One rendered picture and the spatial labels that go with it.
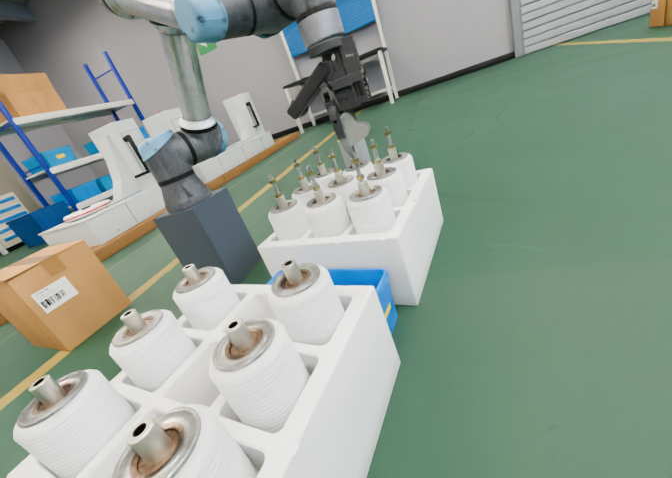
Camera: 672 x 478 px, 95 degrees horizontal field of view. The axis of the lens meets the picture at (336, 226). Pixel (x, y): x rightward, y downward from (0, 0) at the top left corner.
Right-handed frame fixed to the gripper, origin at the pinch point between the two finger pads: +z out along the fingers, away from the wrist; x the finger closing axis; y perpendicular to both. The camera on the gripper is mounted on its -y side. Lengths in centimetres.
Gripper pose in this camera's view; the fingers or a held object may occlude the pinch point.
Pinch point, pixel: (349, 152)
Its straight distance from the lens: 66.2
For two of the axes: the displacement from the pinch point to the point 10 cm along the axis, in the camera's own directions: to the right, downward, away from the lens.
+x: 1.8, -4.6, 8.7
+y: 9.3, -2.1, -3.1
